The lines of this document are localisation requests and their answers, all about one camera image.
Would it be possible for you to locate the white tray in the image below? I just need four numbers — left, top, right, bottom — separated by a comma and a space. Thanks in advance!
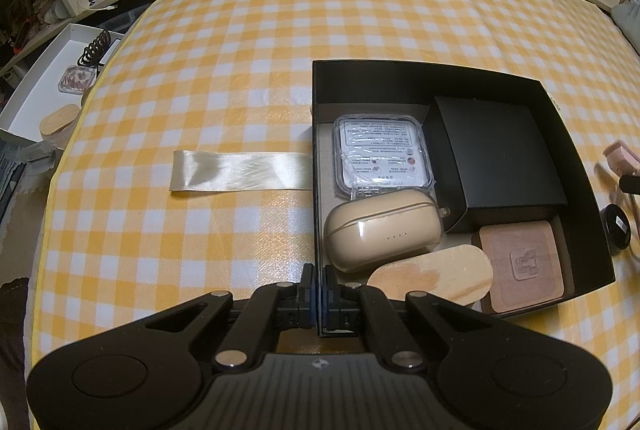
0, 22, 127, 147

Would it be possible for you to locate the grey plastic bin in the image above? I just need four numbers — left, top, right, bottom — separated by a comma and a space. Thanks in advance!
99, 4, 152, 34

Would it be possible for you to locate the square wooden box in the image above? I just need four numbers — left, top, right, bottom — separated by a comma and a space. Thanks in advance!
471, 220, 577, 315

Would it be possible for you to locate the black round case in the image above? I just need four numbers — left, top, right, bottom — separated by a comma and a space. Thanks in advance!
601, 204, 634, 257

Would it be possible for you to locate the pink plastic clip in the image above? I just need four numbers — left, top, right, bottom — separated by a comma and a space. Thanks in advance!
601, 139, 640, 177

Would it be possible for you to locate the beige earbud case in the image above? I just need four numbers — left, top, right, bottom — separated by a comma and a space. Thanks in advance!
323, 188, 449, 274

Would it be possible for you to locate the black hair claw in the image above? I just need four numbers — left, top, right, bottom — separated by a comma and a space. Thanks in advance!
76, 28, 113, 68

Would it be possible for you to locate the large black box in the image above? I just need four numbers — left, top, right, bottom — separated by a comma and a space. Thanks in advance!
311, 58, 617, 339

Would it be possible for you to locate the dark cloth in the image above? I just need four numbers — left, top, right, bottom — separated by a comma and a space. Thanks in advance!
0, 276, 32, 430

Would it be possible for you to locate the oval wooden lid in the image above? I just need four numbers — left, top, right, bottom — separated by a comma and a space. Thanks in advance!
366, 243, 494, 309

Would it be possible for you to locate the small black box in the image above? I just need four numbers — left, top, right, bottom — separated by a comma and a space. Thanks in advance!
423, 96, 569, 235

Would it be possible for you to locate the cream satin ribbon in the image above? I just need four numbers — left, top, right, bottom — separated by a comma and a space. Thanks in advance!
168, 150, 314, 193

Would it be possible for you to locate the clear box with pink contents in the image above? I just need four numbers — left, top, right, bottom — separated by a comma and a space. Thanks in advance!
58, 64, 99, 94

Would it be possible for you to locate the clear box with white label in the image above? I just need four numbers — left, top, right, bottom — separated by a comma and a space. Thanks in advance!
333, 113, 437, 201

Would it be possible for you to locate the pale grey cloth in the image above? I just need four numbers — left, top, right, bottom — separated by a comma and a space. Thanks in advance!
611, 0, 640, 56

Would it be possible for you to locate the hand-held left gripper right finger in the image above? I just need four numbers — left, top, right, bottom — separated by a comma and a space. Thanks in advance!
324, 265, 498, 371

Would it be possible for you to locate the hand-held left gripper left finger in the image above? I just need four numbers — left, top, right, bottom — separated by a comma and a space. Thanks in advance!
144, 264, 317, 371

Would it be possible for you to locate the yellow checkered tablecloth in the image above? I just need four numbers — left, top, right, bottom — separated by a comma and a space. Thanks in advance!
22, 0, 640, 430

